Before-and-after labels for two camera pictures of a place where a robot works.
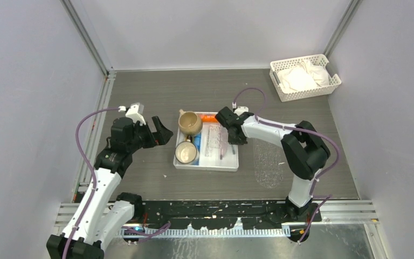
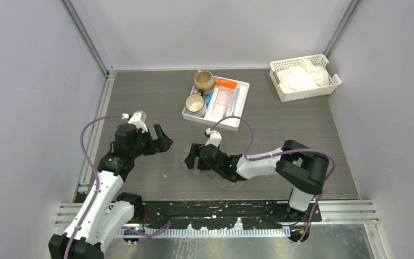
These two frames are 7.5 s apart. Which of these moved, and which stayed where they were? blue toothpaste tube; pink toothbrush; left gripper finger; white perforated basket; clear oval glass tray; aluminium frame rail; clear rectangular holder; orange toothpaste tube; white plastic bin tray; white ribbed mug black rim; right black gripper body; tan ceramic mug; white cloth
Moved: blue toothpaste tube; clear oval glass tray; left gripper finger; tan ceramic mug; right black gripper body; white ribbed mug black rim; white plastic bin tray; pink toothbrush; orange toothpaste tube; clear rectangular holder
Stayed: aluminium frame rail; white perforated basket; white cloth
